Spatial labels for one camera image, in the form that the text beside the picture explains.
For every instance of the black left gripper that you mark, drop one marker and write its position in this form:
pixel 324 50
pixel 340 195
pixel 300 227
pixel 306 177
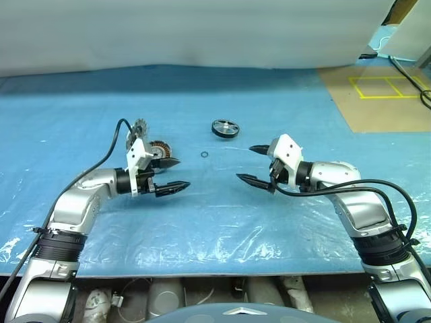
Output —
pixel 145 184

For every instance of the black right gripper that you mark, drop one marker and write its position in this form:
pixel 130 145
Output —
pixel 277 170

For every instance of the silver motor housing copper windings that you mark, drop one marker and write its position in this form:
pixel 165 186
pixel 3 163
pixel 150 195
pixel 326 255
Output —
pixel 162 151

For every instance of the silver motor end cover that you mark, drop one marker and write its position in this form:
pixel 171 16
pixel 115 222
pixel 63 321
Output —
pixel 138 129

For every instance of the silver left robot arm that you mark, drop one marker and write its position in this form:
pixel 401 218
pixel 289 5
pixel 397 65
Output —
pixel 70 205

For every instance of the black silver rotor wheel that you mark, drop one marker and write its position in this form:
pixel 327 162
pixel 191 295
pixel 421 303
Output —
pixel 225 128

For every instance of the clear plastic film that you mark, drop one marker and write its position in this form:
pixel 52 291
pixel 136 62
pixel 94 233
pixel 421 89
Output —
pixel 215 232

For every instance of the grey cylinder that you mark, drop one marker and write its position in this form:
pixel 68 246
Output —
pixel 166 297
pixel 262 291

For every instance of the brown cardboard sheet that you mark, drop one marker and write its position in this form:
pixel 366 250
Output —
pixel 370 111

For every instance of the white backdrop sheet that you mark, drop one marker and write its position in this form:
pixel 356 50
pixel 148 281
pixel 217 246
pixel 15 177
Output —
pixel 188 30

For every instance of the white plastic bag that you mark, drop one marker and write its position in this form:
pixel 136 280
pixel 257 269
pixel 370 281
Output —
pixel 97 304

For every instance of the grey rounded shell with emblem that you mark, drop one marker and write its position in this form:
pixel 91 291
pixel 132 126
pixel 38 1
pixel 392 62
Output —
pixel 242 314

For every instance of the white upright panel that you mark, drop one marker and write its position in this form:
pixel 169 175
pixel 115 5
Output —
pixel 409 30

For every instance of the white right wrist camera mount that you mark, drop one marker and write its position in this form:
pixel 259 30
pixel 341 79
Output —
pixel 286 148

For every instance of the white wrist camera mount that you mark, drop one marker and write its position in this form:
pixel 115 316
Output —
pixel 136 158
pixel 286 148

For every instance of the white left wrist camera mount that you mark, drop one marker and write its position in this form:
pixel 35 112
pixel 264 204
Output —
pixel 136 158

